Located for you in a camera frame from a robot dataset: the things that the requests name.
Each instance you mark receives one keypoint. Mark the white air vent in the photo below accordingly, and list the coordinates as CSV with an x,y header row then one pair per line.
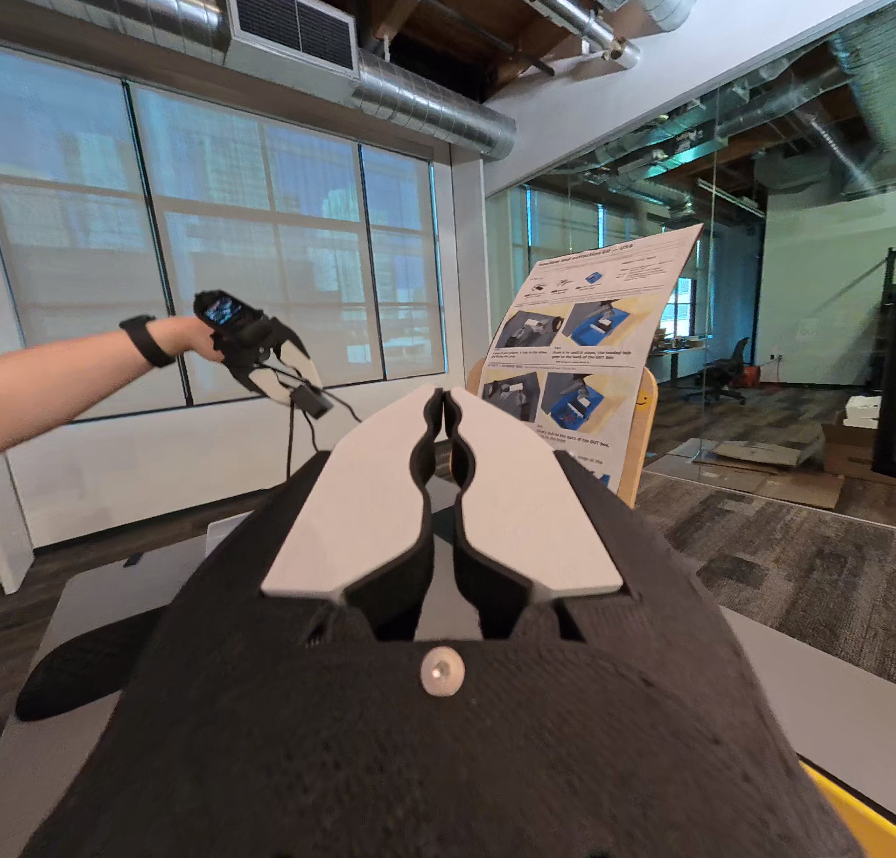
x,y
294,18

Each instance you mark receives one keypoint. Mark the flattened cardboard sheet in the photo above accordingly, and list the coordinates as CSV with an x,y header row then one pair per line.
x,y
805,494

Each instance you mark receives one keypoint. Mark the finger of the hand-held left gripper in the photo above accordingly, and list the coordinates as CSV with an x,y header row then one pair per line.
x,y
276,390
304,368

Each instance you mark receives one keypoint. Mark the metal air duct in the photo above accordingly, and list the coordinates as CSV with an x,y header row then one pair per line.
x,y
595,25
420,102

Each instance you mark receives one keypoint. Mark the person's left hand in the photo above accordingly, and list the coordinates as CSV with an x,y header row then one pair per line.
x,y
196,340

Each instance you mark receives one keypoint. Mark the printed instruction sheet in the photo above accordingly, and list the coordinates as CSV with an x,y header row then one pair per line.
x,y
602,277

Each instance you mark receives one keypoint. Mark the yellow plastic bin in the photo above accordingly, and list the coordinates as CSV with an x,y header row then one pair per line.
x,y
868,830

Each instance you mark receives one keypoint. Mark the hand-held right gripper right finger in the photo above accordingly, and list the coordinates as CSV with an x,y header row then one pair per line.
x,y
532,522

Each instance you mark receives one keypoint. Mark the white foam box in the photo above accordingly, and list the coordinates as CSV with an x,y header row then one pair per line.
x,y
862,410

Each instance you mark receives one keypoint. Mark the large glass window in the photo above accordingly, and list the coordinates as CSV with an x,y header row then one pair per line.
x,y
280,242

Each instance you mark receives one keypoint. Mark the person's left forearm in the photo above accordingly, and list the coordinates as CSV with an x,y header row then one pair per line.
x,y
70,382

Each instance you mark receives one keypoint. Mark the black office chair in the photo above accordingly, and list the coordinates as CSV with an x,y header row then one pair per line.
x,y
728,368

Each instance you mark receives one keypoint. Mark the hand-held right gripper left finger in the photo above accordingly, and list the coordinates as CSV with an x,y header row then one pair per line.
x,y
350,522

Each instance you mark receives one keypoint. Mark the cardboard box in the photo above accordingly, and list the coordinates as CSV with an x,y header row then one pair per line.
x,y
847,452

